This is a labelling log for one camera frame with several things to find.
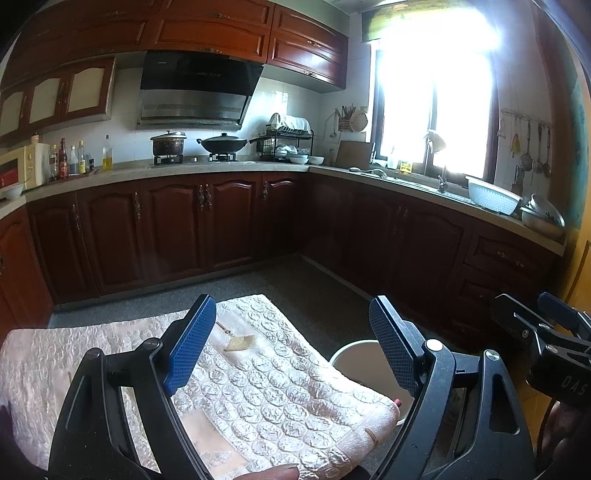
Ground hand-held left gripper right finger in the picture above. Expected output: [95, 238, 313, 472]
[368, 295, 537, 480]

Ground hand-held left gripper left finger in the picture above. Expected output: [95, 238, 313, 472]
[48, 294, 218, 480]

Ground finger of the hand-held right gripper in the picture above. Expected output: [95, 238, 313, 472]
[491, 294, 557, 354]
[537, 292, 591, 342]

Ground white round waste bin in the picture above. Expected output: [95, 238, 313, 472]
[329, 339, 417, 422]

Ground person's right hand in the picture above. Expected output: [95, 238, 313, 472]
[538, 399, 591, 468]

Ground person's left hand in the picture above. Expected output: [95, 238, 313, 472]
[242, 463, 301, 480]

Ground small beige scrap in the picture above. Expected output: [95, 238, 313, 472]
[223, 335, 257, 353]

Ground stacked steel bowls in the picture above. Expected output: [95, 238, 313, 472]
[519, 193, 567, 239]

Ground quilted beige table cover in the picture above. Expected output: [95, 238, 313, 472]
[0, 292, 400, 480]

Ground white plastic colander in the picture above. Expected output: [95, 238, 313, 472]
[465, 175, 524, 217]

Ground gas stove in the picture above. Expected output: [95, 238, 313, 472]
[150, 154, 242, 167]

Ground wooden cutting board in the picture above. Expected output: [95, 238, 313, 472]
[334, 140, 375, 171]

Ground dark cooking pot with lid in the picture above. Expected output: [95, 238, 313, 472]
[150, 130, 188, 158]

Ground black wok with lid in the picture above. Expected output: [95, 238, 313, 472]
[196, 132, 269, 156]

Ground red bottle tray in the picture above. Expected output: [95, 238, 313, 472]
[45, 170, 100, 182]

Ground black dish rack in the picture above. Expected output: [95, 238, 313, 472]
[256, 113, 315, 162]

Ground kitchen window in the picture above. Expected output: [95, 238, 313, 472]
[368, 8, 502, 182]

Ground cream microwave oven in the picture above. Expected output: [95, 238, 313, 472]
[0, 143, 51, 193]

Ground black range hood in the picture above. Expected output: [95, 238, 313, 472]
[136, 51, 264, 130]

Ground frosted glass door cabinet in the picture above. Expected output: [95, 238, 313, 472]
[0, 55, 117, 140]

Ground hanging utensil rail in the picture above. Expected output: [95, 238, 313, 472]
[500, 108, 553, 179]

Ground wall utensil holder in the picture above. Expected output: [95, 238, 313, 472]
[337, 104, 369, 134]

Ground upper wooden wall cabinets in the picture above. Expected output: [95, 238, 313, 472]
[0, 0, 350, 94]

